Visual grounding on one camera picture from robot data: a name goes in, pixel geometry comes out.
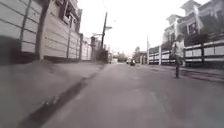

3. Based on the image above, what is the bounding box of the dark bush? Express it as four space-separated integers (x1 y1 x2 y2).
94 48 110 64

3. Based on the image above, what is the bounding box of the vehicle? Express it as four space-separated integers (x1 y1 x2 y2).
125 57 137 67

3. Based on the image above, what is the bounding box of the tree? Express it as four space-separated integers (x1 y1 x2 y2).
133 45 142 63

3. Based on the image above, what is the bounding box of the utility pole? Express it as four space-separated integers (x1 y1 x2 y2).
99 11 113 51

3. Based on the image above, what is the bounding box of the pale pole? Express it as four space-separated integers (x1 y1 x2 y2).
145 33 150 65

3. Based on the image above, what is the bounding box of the grey asphalt road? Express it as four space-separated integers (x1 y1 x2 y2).
39 62 224 128

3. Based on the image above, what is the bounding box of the person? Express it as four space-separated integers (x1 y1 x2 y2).
171 39 185 80

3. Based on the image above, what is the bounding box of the dark kerb gutter strip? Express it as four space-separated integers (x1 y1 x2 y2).
16 64 106 128

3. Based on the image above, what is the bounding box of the building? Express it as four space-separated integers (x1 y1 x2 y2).
179 0 224 48
54 0 84 34
161 13 183 51

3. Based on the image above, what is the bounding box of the grey concrete pavement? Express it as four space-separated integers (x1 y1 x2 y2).
0 59 108 128

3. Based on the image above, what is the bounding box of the white and dark fence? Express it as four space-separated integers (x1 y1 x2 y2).
148 39 224 69

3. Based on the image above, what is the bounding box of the pale panelled wall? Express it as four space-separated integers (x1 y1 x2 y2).
0 0 94 65

